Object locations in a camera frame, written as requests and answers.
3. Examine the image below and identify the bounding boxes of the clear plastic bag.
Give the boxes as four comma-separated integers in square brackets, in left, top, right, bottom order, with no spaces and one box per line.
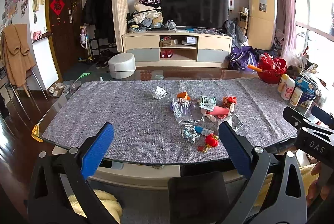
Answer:
[170,98,204,125]

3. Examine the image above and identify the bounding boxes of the red plastic basket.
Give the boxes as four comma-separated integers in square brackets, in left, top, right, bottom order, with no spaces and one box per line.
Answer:
[247,52,287,84]

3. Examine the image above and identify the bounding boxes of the black flat television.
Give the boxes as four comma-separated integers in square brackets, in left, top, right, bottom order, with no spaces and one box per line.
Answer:
[161,0,229,28]

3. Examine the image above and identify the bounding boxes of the white blue plastic ring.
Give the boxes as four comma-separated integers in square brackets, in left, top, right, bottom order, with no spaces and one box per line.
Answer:
[181,124,201,144]

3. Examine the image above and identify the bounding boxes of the green white snack wrapper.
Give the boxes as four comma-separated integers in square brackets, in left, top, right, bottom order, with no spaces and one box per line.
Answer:
[198,95,217,112]

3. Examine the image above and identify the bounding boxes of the purple clothes pile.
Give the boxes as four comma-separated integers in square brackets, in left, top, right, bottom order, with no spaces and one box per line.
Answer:
[227,46,278,71]

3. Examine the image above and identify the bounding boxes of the white paper ball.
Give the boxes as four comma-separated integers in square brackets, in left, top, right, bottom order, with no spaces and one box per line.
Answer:
[153,86,167,99]

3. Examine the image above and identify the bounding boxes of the brown coat on chair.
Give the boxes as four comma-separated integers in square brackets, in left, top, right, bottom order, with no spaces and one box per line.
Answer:
[1,24,36,88]

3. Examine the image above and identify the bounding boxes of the white round stool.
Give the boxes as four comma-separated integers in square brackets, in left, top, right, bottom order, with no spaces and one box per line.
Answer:
[108,52,136,79]

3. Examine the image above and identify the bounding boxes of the grey woven table mat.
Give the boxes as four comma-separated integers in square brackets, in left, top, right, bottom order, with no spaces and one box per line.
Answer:
[42,78,296,165]

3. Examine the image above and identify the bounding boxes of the yellow fluffy cushion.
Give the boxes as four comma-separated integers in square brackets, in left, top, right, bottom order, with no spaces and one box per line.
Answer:
[68,190,123,223]

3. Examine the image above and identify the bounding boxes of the pile of clothes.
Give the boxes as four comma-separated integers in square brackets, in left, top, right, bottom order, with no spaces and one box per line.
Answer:
[127,0,164,33]

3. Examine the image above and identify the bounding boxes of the beige standing air conditioner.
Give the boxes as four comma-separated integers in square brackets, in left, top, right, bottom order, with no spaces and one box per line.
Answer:
[247,0,277,50]

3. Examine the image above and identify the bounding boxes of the red lantern charm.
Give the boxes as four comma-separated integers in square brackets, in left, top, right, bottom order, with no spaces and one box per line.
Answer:
[197,134,219,153]

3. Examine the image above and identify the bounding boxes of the orange paper scrap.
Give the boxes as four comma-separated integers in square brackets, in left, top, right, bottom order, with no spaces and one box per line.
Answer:
[177,92,191,101]

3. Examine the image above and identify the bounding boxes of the cream small bottle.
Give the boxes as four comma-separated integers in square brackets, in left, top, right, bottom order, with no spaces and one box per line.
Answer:
[289,87,303,108]

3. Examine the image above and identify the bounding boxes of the silver foil wrapper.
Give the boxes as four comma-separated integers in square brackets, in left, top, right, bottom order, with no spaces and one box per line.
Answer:
[225,113,243,132]

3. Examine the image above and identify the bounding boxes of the yellow cap lotion bottle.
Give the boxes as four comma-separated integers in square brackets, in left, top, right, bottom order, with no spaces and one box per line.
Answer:
[277,74,289,93]

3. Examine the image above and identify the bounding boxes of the blue white tube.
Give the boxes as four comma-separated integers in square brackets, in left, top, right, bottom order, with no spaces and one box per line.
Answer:
[194,126,214,136]

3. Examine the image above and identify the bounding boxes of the dark brown door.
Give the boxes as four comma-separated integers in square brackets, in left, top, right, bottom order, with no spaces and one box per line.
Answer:
[45,0,87,80]

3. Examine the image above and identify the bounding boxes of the person's right hand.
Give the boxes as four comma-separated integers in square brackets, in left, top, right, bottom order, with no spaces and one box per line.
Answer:
[306,162,333,207]

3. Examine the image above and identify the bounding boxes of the black trash bin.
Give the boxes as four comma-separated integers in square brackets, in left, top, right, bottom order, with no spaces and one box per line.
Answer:
[168,172,230,223]

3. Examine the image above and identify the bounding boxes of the black coats on rack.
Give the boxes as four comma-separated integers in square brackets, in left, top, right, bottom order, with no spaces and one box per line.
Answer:
[83,0,115,43]

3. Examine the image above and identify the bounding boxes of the beige tv cabinet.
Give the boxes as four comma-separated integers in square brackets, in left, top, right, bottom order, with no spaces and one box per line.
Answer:
[122,31,232,68]

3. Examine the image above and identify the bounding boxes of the beige folding screen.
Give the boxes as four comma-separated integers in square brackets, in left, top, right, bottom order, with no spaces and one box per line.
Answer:
[111,0,129,53]

